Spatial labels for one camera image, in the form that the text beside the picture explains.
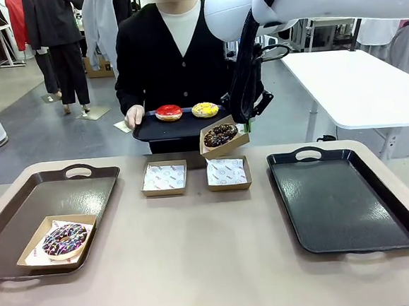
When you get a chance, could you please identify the person in black cardigan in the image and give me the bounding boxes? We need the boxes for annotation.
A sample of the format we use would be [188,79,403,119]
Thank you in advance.
[107,0,242,158]

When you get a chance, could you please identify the person's right forearm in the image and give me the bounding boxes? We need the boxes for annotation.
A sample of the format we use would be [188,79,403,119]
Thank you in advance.
[113,64,146,113]

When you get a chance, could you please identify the white hanging garment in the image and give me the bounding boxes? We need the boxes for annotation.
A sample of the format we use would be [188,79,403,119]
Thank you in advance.
[355,15,408,48]

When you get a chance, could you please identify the person's right hand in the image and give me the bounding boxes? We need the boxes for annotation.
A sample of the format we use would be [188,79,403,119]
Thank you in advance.
[122,103,147,132]

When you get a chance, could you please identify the gold mannequin base plate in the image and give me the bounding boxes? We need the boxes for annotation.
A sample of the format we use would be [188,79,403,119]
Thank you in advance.
[75,105,112,122]
[40,91,63,105]
[112,118,136,134]

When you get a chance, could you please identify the metal frame background tables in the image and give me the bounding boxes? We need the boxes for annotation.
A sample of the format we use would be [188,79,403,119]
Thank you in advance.
[288,15,359,54]

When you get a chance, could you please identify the cardboard box on floor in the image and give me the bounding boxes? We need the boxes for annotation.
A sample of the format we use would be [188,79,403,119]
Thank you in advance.
[82,53,117,80]

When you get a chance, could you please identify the red glazed donut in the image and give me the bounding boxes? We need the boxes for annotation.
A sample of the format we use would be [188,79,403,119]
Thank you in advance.
[154,103,184,124]

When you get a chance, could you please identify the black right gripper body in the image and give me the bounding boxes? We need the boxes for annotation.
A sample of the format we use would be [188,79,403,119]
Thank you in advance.
[252,58,267,96]

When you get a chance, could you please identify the black corrugated cable hose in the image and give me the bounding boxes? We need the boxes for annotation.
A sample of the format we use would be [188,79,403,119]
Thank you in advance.
[221,0,297,124]

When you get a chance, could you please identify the mannequin in pale grey shirt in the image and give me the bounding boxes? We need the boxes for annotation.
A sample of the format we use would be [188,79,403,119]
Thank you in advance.
[81,0,124,73]

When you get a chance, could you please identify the mannequin in black suit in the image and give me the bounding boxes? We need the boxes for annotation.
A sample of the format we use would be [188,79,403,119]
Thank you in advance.
[22,0,94,118]

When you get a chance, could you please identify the chocolate donut with brown sprinkles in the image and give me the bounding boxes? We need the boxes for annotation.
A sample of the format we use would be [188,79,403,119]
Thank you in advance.
[201,122,240,149]

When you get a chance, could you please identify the black plastic handled tray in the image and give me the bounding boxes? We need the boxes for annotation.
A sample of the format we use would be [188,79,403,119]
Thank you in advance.
[265,139,409,261]

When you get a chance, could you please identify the yellow glazed donut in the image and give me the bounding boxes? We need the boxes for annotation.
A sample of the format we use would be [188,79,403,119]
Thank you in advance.
[191,101,220,120]

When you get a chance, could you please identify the cardboard box with printed liner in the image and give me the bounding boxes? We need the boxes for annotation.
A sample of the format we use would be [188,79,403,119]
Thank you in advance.
[204,154,254,193]
[197,113,252,160]
[138,159,190,199]
[12,212,102,274]

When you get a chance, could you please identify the chocolate donut with colourful sprinkles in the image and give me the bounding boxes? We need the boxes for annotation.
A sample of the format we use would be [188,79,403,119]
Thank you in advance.
[40,221,91,262]

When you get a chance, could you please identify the black upright pole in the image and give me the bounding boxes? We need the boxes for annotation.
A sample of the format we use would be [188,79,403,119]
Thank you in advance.
[347,18,364,53]

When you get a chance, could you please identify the mannequin in red jacket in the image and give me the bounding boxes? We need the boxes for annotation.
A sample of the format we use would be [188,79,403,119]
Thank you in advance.
[4,0,29,52]

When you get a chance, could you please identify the large white table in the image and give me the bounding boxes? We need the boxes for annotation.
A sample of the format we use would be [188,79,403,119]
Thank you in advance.
[280,43,409,168]

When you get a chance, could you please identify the brown plastic handled tray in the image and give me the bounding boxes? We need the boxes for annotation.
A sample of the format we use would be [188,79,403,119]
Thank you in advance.
[0,160,129,283]

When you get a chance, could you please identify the black looped gripper cable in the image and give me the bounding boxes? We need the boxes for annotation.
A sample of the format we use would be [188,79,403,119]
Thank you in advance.
[258,42,292,64]

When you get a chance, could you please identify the black serving tray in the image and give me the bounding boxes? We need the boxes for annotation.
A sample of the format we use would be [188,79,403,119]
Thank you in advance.
[130,102,239,144]

